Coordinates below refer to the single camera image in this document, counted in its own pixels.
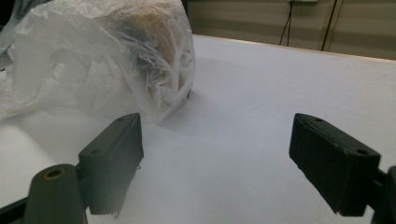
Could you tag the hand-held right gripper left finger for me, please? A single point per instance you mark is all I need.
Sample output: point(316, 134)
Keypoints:
point(112, 161)

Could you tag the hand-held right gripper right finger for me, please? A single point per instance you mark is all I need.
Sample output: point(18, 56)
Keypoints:
point(336, 168)

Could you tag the clear plastic bag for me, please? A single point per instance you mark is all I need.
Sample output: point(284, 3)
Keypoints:
point(87, 62)

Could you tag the beige wooden cabinet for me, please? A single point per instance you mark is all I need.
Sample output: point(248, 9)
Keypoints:
point(243, 21)

